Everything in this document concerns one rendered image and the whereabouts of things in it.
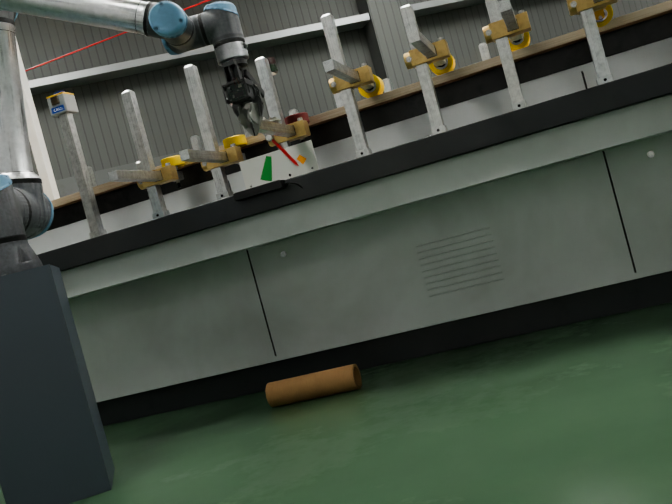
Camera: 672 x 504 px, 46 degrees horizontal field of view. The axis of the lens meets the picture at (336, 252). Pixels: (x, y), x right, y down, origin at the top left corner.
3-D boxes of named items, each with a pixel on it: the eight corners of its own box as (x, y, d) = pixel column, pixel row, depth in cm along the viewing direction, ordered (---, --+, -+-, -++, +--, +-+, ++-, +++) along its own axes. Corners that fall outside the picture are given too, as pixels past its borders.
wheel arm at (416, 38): (421, 39, 216) (418, 26, 216) (408, 44, 217) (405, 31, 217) (448, 65, 264) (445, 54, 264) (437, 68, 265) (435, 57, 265)
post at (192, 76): (229, 201, 267) (191, 62, 266) (220, 204, 268) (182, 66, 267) (233, 201, 270) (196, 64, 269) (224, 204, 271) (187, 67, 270)
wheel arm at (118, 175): (119, 181, 245) (116, 168, 245) (110, 184, 246) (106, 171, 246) (185, 181, 287) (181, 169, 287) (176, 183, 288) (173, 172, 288)
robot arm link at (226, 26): (204, 14, 231) (237, 5, 230) (215, 56, 231) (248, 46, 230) (197, 4, 221) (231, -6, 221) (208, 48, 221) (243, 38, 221)
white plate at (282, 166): (318, 169, 256) (310, 139, 256) (246, 191, 263) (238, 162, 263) (319, 169, 256) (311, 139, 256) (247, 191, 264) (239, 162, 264)
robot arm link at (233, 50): (222, 54, 231) (252, 44, 228) (227, 71, 231) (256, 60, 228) (209, 49, 223) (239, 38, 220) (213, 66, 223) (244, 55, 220)
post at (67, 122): (100, 235, 281) (66, 112, 280) (89, 239, 282) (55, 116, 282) (107, 234, 285) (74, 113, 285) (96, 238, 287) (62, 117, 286)
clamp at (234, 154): (237, 160, 263) (233, 145, 263) (201, 171, 267) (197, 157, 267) (244, 160, 269) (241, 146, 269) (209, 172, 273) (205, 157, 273)
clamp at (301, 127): (306, 134, 256) (302, 119, 256) (268, 146, 260) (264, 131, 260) (311, 135, 262) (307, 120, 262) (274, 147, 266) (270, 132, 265)
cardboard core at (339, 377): (350, 366, 246) (263, 386, 255) (357, 391, 246) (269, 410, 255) (357, 361, 254) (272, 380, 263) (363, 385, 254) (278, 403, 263)
